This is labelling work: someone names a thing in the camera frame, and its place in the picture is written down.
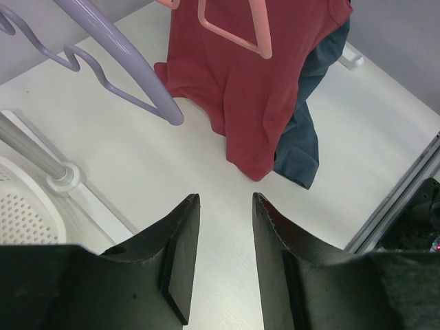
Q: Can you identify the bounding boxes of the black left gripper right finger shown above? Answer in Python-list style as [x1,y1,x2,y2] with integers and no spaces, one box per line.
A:
[252,193,439,329]

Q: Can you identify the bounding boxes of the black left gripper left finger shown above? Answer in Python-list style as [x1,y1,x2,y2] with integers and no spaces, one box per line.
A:
[1,194,200,329]

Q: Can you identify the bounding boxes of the red tank top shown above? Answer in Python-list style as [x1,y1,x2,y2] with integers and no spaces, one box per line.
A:
[154,1,353,181]

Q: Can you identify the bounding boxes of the dark blue tank top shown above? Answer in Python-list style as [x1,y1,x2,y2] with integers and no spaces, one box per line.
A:
[273,20,350,189]

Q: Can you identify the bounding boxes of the purple hanger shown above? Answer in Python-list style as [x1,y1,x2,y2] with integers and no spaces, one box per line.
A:
[0,0,185,127]

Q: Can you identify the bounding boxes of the pink hanger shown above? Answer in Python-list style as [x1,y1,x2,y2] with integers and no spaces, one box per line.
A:
[160,1,273,64]

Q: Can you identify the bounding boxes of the white rack base foot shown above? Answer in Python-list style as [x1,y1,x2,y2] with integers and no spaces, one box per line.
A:
[1,110,137,243]

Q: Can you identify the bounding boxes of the white perforated laundry basket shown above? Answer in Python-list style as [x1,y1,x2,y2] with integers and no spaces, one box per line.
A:
[0,157,67,245]

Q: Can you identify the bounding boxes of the left rack upright pole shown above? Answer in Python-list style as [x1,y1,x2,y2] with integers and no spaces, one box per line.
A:
[1,114,68,180]

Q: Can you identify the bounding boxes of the right rack base foot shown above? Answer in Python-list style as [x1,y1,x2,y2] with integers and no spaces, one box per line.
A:
[338,43,364,71]

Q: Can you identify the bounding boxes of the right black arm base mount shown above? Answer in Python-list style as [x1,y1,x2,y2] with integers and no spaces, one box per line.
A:
[375,177,439,253]

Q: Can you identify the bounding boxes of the aluminium table edge rail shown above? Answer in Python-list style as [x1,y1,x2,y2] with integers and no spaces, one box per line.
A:
[345,134,439,254]

